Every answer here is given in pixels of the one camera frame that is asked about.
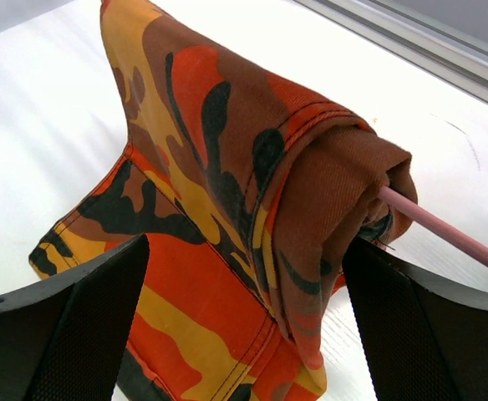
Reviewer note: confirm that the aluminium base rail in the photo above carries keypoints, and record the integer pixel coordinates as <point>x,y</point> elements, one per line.
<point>448,39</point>

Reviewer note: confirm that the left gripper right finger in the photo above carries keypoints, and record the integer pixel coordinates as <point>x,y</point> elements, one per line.
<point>424,336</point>

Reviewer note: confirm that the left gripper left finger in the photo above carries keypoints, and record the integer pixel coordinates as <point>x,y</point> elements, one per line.
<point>64,338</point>

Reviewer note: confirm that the orange patterned trousers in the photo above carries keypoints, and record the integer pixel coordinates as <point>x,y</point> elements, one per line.
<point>250,189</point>

